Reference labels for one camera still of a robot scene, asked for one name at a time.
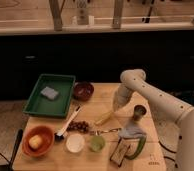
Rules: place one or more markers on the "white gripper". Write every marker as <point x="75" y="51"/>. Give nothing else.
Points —
<point x="122" y="97"/>

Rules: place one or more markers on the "yellow banana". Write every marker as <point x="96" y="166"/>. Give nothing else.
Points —
<point x="103" y="118"/>

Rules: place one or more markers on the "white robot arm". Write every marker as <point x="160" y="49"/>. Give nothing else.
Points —
<point x="180" y="112"/>

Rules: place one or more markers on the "metal spoon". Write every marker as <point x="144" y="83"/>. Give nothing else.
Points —
<point x="98" y="132"/>

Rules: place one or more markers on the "blue grey cloth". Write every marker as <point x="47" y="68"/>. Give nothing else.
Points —
<point x="131" y="130"/>

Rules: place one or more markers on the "metal cup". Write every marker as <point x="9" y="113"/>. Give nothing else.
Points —
<point x="139" y="112"/>

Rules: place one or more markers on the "green small cup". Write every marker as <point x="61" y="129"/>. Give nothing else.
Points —
<point x="97" y="143"/>

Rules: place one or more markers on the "bunch of dark grapes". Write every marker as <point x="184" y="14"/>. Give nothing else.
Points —
<point x="81" y="126"/>

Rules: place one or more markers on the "dark red bowl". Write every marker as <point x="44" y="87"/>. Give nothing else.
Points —
<point x="83" y="91"/>

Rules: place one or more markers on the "white small bowl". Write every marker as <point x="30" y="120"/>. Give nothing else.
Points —
<point x="75" y="143"/>

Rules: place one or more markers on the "blue sponge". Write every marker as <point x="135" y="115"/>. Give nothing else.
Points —
<point x="49" y="93"/>

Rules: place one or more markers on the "orange bowl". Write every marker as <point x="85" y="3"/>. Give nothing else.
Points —
<point x="47" y="135"/>

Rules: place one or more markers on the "green plastic tray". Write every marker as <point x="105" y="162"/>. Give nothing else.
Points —
<point x="40" y="106"/>

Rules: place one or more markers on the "yellow fruit in bowl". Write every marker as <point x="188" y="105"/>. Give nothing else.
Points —
<point x="35" y="142"/>

